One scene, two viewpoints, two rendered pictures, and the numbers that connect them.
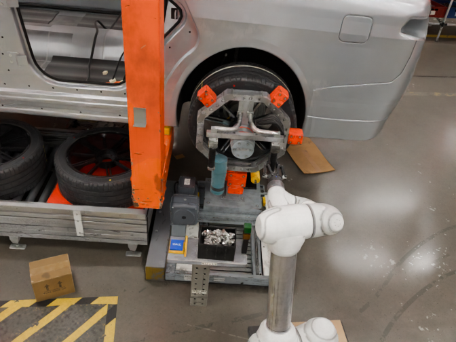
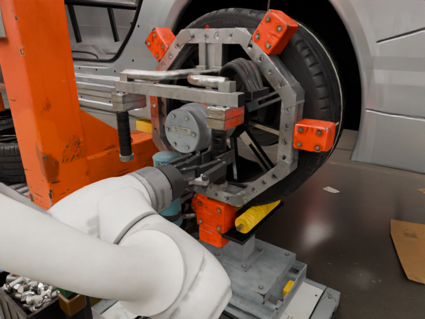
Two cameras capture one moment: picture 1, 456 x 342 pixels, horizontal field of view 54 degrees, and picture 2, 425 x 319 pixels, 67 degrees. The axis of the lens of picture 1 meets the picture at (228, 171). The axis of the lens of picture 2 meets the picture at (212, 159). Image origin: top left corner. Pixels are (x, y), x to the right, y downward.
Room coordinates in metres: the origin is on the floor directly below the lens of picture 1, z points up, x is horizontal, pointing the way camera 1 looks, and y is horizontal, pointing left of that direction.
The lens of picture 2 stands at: (1.45, -0.69, 1.10)
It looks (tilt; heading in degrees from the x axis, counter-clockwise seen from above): 21 degrees down; 39
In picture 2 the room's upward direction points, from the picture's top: straight up
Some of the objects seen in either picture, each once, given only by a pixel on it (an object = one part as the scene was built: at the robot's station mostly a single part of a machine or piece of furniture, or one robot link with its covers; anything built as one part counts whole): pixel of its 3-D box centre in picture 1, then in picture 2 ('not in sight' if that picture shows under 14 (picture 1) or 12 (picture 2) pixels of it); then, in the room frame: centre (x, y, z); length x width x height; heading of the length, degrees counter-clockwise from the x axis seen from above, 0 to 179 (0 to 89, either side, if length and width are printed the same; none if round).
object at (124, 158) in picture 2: (212, 157); (124, 134); (2.00, 0.10, 0.83); 0.04 x 0.04 x 0.16
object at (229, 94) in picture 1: (241, 132); (216, 119); (2.24, -0.06, 0.85); 0.54 x 0.07 x 0.54; 93
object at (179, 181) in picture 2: (275, 179); (173, 179); (1.86, -0.25, 0.83); 0.09 x 0.08 x 0.07; 3
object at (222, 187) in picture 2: (272, 161); (218, 157); (2.02, -0.24, 0.83); 0.04 x 0.04 x 0.16
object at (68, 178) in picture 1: (107, 166); not in sight; (2.36, 0.81, 0.39); 0.66 x 0.66 x 0.24
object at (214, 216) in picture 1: (230, 202); (236, 271); (2.41, -0.04, 0.13); 0.50 x 0.36 x 0.10; 93
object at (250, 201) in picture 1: (233, 182); (239, 235); (2.41, -0.05, 0.32); 0.40 x 0.30 x 0.28; 93
